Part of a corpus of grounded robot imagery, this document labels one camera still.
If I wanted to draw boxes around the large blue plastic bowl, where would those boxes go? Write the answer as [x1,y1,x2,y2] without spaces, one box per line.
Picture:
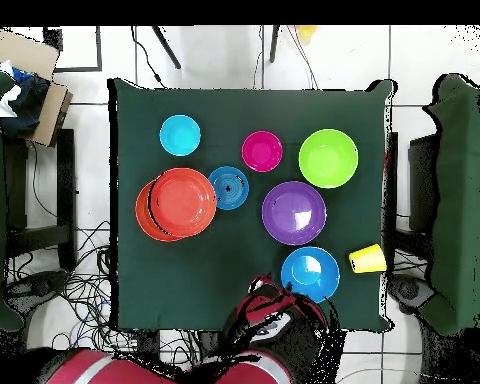
[280,246,341,305]

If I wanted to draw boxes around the small dark blue bowl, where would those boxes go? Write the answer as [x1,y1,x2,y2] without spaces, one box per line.
[207,165,251,212]

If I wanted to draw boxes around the orange plastic bowl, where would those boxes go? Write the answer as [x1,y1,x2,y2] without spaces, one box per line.
[135,177,171,243]
[150,167,218,238]

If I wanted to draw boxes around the purple plastic bowl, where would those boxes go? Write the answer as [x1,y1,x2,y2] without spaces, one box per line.
[261,180,329,247]

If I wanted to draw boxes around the yellow plastic cup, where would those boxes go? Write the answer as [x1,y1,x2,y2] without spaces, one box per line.
[348,243,388,275]

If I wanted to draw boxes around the pink plastic bowl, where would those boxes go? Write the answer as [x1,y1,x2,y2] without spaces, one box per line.
[241,130,285,173]

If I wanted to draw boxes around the large green plastic bowl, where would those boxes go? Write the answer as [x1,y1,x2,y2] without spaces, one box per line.
[298,128,360,189]

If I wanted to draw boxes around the black equipment base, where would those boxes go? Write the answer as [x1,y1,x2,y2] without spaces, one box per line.
[3,270,72,304]
[386,270,435,315]

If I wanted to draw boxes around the small cyan plastic bowl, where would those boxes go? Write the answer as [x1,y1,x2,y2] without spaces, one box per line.
[159,114,203,157]

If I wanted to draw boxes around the dark green tablecloth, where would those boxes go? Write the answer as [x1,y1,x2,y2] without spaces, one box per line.
[107,77,397,335]

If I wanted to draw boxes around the black tripod leg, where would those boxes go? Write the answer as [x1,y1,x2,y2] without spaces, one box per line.
[267,25,282,65]
[150,25,183,71]

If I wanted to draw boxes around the small yellow object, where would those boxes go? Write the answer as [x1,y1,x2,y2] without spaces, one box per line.
[295,25,318,45]

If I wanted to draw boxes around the blue and white cloth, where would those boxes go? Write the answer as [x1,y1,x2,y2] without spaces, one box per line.
[0,62,51,139]

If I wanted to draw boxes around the cardboard box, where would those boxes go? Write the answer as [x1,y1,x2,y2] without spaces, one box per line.
[0,30,75,148]

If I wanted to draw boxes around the tangled black floor cables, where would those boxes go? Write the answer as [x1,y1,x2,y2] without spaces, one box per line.
[7,219,217,369]

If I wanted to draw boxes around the black bench frame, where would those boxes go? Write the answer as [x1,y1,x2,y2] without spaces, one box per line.
[3,127,80,271]
[382,131,441,259]

